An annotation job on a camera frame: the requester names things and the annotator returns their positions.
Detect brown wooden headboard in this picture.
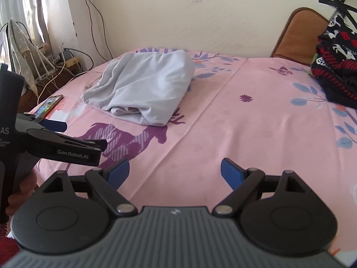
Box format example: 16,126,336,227
270,7,330,67

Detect white charging cable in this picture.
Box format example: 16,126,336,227
84,74,104,90

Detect power strip with plugs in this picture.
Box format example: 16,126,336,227
57,48,82,68

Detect black red patterned clothes pile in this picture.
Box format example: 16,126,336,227
310,13,357,109

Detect black tape strips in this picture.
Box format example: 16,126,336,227
318,0,357,26

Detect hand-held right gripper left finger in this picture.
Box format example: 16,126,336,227
42,159,138,217

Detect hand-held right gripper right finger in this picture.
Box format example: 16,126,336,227
213,158,311,217

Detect grey covered ironing board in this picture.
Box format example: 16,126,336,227
6,19,40,97

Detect brown wall cable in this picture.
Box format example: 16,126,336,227
77,0,113,60

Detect person's red garment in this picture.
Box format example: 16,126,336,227
0,223,21,261

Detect white wire rack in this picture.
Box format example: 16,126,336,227
30,44,57,82

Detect grey curtain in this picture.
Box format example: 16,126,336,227
0,0,69,51

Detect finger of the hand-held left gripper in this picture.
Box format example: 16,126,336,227
27,129,108,150
17,114,68,133

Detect pink floral bed sheet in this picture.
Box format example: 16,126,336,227
26,47,357,257

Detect light grey garment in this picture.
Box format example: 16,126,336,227
81,50,195,127

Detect smartphone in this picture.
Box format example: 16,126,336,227
35,95,65,118

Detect person's left hand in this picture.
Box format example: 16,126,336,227
8,170,38,224

